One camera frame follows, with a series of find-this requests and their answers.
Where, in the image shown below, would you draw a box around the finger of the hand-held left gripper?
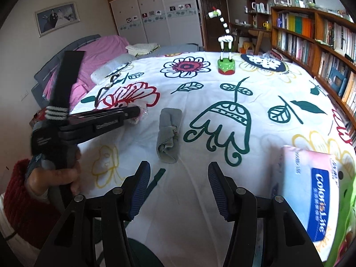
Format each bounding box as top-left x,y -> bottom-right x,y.
68,106 -> 141,123

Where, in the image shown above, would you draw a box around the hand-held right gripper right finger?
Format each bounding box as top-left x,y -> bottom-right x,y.
208,161 -> 324,267

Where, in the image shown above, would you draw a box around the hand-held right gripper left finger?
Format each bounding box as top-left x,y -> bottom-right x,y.
33,160 -> 152,267

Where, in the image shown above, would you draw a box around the clear bag of cotton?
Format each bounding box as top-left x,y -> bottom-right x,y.
125,101 -> 149,125

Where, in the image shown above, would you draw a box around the person's left forearm red sleeve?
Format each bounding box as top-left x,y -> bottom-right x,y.
3,158 -> 60,252

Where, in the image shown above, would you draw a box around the person's left hand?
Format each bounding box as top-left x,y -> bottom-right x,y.
26,147 -> 82,201

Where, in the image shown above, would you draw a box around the red cardboard box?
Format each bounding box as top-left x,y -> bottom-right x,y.
32,108 -> 49,125

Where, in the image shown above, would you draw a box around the grey rolled towel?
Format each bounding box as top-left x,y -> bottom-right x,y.
156,107 -> 183,164

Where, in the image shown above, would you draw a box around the folded white clothes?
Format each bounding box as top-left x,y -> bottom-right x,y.
125,42 -> 161,57

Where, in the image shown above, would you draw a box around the pink pillow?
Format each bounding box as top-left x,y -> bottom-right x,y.
42,35 -> 131,114

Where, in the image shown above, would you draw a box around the grey padded headboard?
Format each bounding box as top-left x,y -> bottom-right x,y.
31,34 -> 101,109

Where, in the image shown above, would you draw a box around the grey blue bedsheet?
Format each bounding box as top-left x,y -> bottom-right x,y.
136,44 -> 205,59

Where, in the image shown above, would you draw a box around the pastel tissue pack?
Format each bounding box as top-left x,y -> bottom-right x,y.
271,145 -> 344,249

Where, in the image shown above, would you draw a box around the giraffe toy on green base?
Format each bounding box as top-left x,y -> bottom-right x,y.
208,6 -> 236,75

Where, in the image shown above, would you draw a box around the white sliding door wardrobe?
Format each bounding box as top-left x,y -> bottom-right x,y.
104,0 -> 203,51

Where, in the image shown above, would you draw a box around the white floral quilt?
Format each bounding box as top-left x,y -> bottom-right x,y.
68,51 -> 356,267

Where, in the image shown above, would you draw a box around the green printed fabric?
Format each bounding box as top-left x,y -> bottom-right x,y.
325,170 -> 356,267

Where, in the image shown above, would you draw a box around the yellow plastic toy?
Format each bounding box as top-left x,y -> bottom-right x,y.
241,41 -> 255,55

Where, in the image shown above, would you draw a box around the dark wooden door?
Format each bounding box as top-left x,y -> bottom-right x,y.
195,0 -> 237,53

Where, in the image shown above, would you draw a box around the wooden desk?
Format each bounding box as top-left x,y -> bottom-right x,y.
231,24 -> 273,55

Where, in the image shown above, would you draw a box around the wooden bookshelf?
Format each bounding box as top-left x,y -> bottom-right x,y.
270,5 -> 356,148

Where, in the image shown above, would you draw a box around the rows of books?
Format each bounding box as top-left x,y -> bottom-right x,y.
277,11 -> 356,145

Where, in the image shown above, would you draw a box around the framed wall photo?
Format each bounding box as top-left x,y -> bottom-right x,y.
34,2 -> 81,38

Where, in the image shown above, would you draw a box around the blue picture frame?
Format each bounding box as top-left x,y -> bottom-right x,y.
328,67 -> 350,96

